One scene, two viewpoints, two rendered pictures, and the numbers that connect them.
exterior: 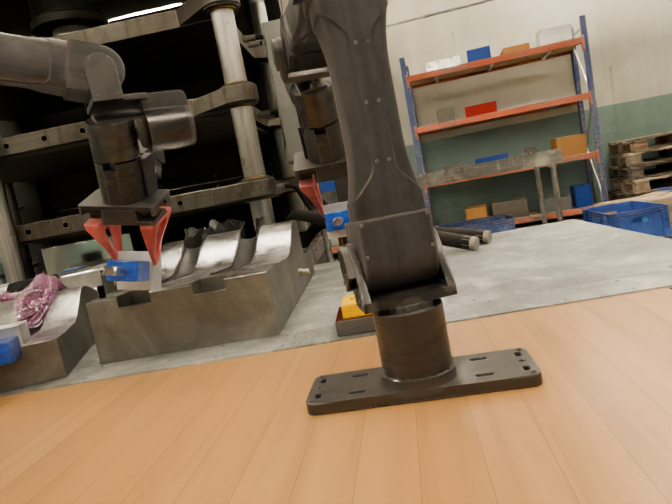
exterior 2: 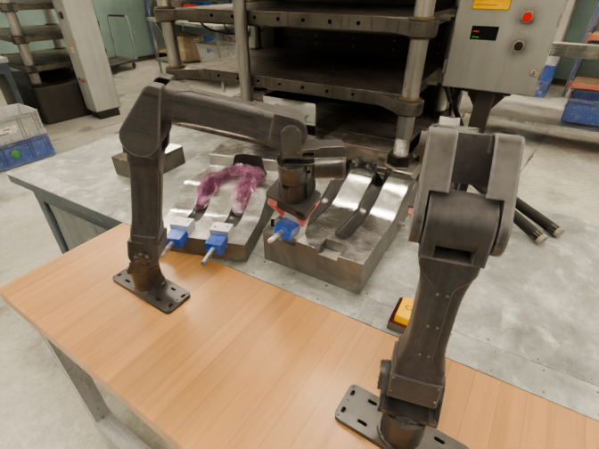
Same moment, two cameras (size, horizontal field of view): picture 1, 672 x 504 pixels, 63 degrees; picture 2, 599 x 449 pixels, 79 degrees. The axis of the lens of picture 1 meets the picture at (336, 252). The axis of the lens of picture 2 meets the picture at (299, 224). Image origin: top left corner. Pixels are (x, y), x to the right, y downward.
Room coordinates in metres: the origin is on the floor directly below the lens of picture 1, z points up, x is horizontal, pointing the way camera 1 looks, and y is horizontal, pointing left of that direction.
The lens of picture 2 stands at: (0.15, -0.03, 1.39)
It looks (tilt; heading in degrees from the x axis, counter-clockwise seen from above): 34 degrees down; 25
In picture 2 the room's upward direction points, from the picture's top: straight up
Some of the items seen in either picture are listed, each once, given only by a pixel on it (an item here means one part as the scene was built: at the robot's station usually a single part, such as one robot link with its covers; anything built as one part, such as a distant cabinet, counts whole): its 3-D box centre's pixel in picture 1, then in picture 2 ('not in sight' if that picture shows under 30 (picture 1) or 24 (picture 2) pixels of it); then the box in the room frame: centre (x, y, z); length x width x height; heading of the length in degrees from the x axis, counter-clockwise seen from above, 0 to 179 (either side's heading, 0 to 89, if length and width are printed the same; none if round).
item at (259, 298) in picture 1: (224, 272); (352, 205); (1.00, 0.21, 0.87); 0.50 x 0.26 x 0.14; 175
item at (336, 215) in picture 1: (339, 220); not in sight; (0.83, -0.01, 0.93); 0.13 x 0.05 x 0.05; 175
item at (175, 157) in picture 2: not in sight; (150, 159); (1.05, 1.01, 0.84); 0.20 x 0.15 x 0.07; 175
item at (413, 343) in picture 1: (413, 343); (403, 421); (0.48, -0.05, 0.84); 0.20 x 0.07 x 0.08; 82
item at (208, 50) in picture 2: not in sight; (217, 53); (5.29, 3.83, 0.42); 0.60 x 0.42 x 0.33; 71
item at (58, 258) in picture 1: (129, 258); (315, 105); (1.84, 0.68, 0.87); 0.50 x 0.27 x 0.17; 175
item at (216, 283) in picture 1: (214, 291); (332, 253); (0.77, 0.18, 0.87); 0.05 x 0.05 x 0.04; 85
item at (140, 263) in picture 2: not in sight; (144, 251); (0.56, 0.54, 0.90); 0.09 x 0.06 x 0.06; 28
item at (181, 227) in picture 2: not in sight; (174, 240); (0.67, 0.56, 0.86); 0.13 x 0.05 x 0.05; 12
